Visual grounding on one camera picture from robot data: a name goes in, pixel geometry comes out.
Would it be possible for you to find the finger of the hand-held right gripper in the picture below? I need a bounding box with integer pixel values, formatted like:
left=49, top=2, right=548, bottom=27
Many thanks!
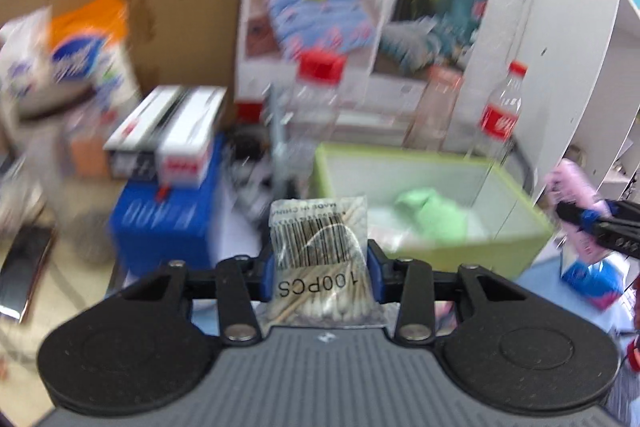
left=592, top=199, right=640, bottom=224
left=556, top=201, right=640, bottom=259

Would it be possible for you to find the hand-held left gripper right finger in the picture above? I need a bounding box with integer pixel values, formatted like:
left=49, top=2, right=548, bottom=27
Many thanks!
left=367, top=241, right=526, bottom=343

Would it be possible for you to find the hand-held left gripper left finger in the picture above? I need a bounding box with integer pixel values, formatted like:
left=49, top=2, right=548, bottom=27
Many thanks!
left=120, top=252, right=276, bottom=348

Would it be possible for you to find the cotton swab bag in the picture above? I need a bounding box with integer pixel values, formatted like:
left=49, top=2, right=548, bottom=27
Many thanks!
left=252, top=194, right=391, bottom=328

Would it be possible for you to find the pink sock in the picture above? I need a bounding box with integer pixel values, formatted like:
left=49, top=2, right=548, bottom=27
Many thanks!
left=545, top=158, right=613, bottom=258

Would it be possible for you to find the green cardboard box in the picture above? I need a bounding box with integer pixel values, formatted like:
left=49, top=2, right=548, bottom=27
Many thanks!
left=314, top=143, right=555, bottom=268

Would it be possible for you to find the white plastic bag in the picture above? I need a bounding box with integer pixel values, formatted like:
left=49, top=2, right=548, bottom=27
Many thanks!
left=367, top=204, right=491, bottom=249

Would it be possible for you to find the green cloth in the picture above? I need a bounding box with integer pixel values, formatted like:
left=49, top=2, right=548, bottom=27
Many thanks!
left=392, top=188, right=471, bottom=243

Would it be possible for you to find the blue table mat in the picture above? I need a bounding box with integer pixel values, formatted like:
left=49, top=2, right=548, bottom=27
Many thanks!
left=515, top=252, right=636, bottom=348

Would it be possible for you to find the blue carton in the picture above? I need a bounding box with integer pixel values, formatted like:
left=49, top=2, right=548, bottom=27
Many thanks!
left=110, top=134, right=226, bottom=270

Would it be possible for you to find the grey metal lever clamp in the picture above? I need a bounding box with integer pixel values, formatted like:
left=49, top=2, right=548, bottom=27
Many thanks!
left=270, top=87, right=301, bottom=198

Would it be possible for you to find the cola bottle with red label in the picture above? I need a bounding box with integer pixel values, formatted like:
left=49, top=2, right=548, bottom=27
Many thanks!
left=472, top=61, right=528, bottom=162

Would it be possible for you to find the striped cloth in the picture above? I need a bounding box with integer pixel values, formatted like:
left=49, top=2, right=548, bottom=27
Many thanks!
left=607, top=372, right=640, bottom=424

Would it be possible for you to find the white carton with red mark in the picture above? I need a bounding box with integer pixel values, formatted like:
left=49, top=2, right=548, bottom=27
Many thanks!
left=157, top=87, right=228, bottom=188

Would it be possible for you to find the white shelf unit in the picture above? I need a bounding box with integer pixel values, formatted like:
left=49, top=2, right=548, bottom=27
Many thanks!
left=520, top=0, right=640, bottom=208

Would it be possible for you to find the empty clear plastic bottle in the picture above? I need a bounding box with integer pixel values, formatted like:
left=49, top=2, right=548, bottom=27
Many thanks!
left=405, top=67, right=463, bottom=152

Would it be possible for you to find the clear jar with red lid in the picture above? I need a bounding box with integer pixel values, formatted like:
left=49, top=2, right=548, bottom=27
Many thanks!
left=287, top=49, right=348, bottom=148

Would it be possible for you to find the white and black carton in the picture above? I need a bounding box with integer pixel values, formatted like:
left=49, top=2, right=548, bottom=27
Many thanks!
left=103, top=86, right=188, bottom=180

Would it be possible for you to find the black smartphone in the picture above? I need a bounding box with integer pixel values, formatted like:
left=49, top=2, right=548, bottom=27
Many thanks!
left=0, top=224, right=56, bottom=323

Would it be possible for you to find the orange and blue tissue pack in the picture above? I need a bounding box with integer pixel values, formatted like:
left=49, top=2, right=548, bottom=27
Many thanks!
left=47, top=0, right=143, bottom=108

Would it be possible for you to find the white printed bag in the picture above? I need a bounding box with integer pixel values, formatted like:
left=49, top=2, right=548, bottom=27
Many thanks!
left=0, top=9, right=56, bottom=118

